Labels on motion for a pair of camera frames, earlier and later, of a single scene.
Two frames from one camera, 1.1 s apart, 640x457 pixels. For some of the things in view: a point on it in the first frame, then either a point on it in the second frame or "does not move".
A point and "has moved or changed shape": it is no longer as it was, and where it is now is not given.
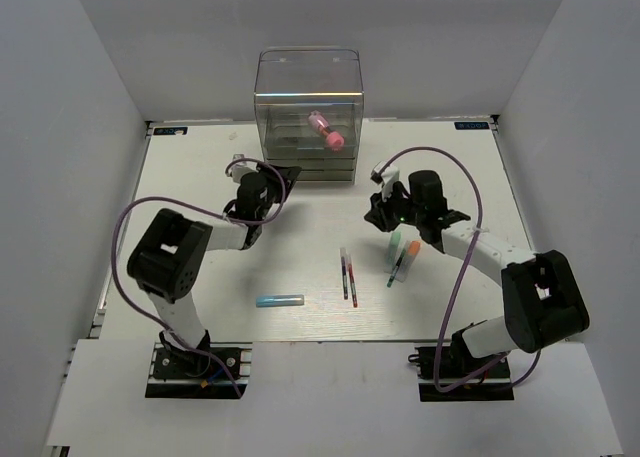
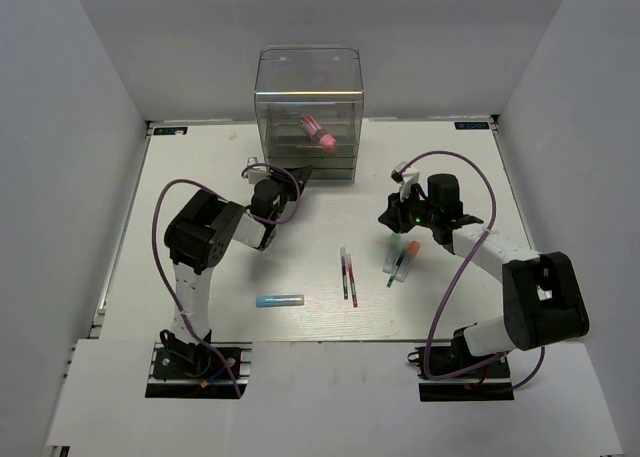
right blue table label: [473, 125] does not move
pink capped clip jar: [334, 139] has moved or changed shape
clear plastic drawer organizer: [308, 110] does not move
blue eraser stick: [279, 300] does not move
